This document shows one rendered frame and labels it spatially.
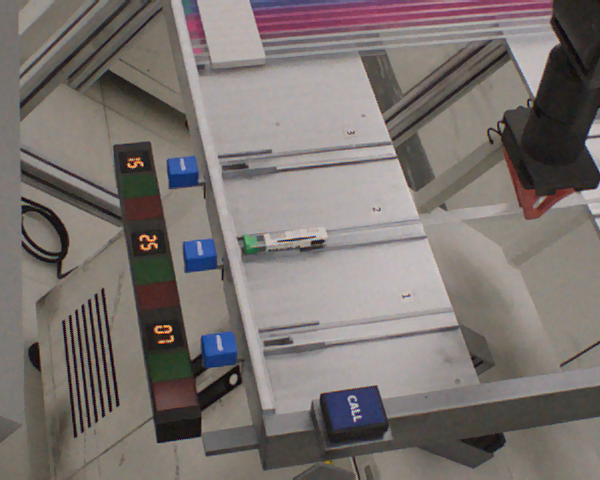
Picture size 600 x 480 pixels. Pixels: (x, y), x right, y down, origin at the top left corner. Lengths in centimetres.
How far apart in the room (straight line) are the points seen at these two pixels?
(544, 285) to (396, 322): 224
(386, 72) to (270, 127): 282
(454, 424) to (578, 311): 219
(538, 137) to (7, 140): 52
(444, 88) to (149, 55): 100
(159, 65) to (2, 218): 153
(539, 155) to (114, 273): 87
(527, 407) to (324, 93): 43
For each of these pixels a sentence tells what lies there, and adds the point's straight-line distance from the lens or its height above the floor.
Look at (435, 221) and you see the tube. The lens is 112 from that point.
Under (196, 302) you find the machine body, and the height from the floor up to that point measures 41.
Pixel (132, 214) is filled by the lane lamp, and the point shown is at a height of 65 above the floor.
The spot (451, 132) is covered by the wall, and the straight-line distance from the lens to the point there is 371.
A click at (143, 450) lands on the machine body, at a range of 159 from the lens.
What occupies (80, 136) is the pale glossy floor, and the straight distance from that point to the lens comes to 244.
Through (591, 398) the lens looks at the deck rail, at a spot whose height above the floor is 91.
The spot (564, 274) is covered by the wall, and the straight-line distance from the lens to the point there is 327.
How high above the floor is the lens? 124
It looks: 25 degrees down
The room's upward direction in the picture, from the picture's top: 53 degrees clockwise
